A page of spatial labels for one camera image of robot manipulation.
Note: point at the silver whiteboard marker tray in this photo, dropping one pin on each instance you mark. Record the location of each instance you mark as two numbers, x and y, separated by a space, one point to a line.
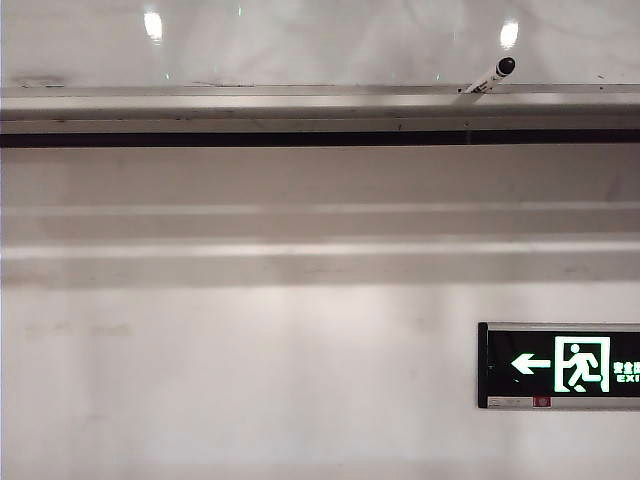
250 109

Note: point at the glossy white whiteboard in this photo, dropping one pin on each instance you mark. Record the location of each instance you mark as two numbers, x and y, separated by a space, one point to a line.
300 40

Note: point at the black green exit sign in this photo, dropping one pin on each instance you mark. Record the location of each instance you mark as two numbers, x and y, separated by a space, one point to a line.
535 366

